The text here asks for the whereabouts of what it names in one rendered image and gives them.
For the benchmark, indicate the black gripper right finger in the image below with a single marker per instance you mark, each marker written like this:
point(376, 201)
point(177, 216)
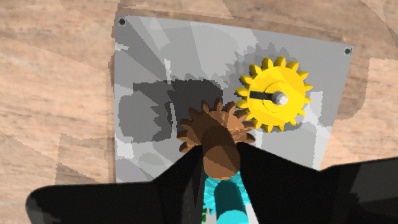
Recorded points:
point(284, 192)

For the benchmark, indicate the brown gear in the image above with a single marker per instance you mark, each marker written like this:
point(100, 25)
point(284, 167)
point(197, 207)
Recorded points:
point(217, 130)

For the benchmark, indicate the teal gear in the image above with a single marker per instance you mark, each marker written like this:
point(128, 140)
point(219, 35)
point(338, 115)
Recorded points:
point(227, 199)

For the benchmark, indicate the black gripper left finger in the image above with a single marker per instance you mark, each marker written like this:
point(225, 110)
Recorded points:
point(174, 197)

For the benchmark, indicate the yellow gear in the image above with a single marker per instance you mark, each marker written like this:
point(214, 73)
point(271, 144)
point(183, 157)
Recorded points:
point(260, 88)

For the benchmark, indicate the grey flat board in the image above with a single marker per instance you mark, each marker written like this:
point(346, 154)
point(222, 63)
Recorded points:
point(165, 66)

